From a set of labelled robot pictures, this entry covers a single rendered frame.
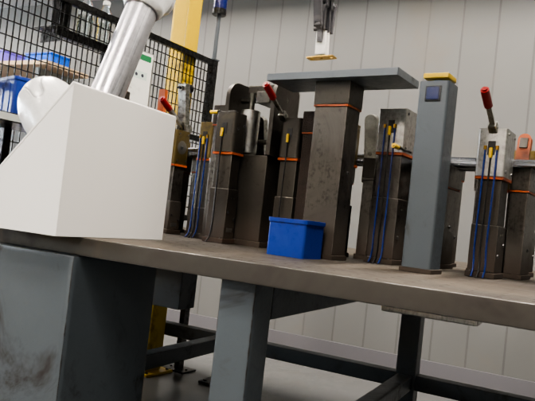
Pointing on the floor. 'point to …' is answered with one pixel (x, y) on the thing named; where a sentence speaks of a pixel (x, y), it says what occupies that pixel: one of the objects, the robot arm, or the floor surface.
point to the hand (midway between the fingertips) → (322, 44)
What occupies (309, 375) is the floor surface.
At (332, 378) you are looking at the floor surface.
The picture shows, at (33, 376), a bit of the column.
